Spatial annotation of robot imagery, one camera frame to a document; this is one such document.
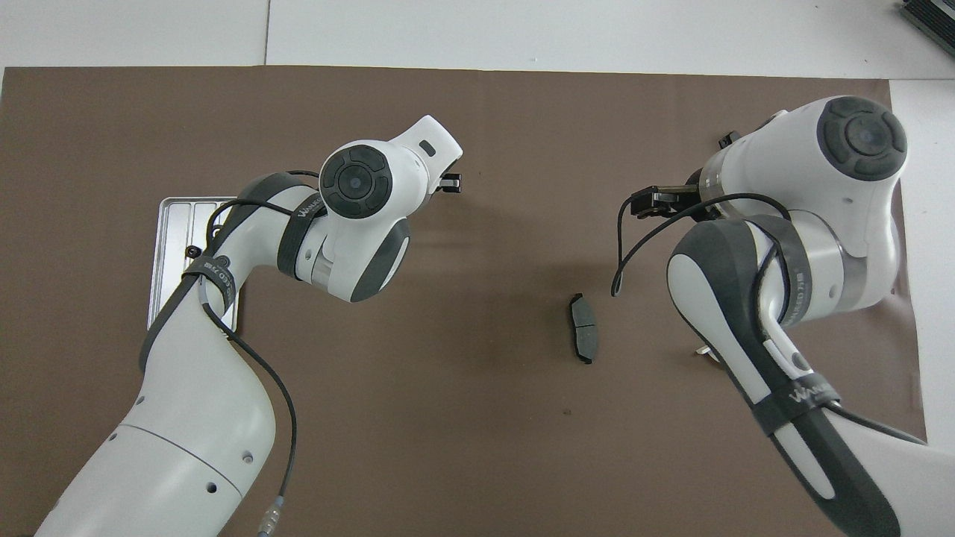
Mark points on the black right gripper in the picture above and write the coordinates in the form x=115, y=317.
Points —
x=700, y=195

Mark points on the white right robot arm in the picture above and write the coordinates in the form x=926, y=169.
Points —
x=821, y=224

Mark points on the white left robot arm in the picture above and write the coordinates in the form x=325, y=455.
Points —
x=186, y=447

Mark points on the silver metal tray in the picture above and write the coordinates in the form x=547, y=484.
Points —
x=168, y=253

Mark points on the dark grey brake pad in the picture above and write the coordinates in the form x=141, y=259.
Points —
x=584, y=328

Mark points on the brown table mat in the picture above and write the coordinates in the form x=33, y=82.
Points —
x=448, y=447

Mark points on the grey ribbed metal block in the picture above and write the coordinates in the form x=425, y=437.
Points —
x=932, y=19

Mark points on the white semicircular bracket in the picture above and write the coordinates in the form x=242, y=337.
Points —
x=705, y=350

